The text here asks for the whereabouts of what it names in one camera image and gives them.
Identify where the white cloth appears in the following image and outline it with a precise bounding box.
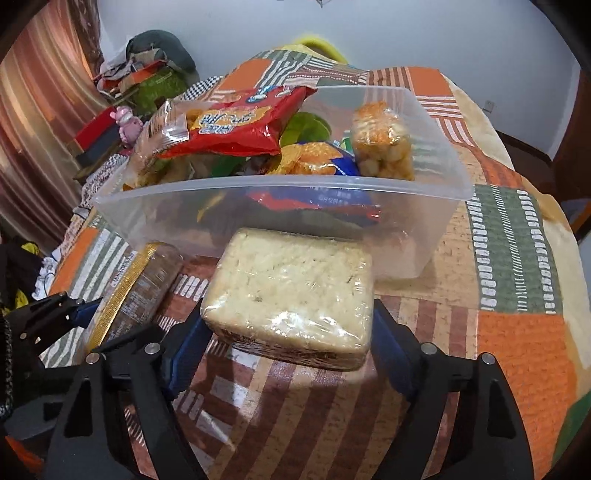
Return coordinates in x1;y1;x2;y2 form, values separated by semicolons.
36;256;62;296

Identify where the dark grey box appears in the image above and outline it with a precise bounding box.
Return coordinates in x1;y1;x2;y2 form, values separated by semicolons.
76;127;126;169

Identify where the long clear biscuit pack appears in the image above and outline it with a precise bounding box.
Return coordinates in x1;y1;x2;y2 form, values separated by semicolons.
129;98;190;185

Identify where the clear bag of puff balls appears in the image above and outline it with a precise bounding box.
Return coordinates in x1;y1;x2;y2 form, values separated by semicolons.
349;102;416;182

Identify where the green snack packet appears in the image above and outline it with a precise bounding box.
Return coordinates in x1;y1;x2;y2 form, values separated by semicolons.
279;112;334;146

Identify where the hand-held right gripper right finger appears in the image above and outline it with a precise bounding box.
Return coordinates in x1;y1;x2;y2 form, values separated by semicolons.
372;299;541;480

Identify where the green bag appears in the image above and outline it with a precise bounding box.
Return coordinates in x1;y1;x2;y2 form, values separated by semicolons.
134;69;188;108

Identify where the pink toy figure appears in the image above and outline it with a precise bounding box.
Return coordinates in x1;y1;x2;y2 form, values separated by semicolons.
115;106;144;148

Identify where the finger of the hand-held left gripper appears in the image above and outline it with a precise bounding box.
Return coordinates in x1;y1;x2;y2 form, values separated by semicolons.
18;291;103;352

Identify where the blue chips packet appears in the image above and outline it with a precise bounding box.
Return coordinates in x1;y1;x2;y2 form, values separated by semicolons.
245;138;384;224

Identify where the gold-edged brown biscuit pack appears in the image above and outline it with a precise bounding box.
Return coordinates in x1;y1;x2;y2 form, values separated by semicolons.
85;241;184;352

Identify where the yellow chair back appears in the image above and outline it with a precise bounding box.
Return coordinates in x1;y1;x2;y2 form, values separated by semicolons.
281;34;347;63

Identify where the black and yellow cloth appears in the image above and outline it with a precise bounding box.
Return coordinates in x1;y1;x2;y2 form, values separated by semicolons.
0;235;47;315

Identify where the clear pack of orange pastries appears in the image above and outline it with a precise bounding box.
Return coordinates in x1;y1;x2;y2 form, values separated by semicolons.
281;141;345;176

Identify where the wooden door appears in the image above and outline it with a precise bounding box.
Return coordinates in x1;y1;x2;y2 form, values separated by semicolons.
551;60;591;199

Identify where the grey coat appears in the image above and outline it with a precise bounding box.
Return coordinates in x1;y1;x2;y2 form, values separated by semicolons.
127;30;197;75

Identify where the pile of clothes and boxes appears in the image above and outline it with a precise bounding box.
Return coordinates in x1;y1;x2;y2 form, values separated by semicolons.
92;51;167;99

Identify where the orange striped patchwork blanket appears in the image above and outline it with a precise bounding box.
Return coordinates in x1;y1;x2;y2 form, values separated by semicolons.
39;48;585;480

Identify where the red snack packet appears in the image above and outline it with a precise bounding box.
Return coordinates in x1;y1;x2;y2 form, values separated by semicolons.
157;84;317;158

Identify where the clear plastic container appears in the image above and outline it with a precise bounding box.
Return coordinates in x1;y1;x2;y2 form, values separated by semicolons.
92;85;475;281

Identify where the striped brown curtain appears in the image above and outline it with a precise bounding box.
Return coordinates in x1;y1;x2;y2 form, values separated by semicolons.
0;18;112;252

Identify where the plastic-wrapped pale cake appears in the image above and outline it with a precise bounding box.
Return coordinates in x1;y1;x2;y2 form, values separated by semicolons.
201;227;375;372

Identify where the red box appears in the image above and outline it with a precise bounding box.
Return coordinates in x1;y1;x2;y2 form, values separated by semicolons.
74;108;121;151

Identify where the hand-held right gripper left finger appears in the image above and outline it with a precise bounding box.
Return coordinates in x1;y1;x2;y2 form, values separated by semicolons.
44;318;213;480

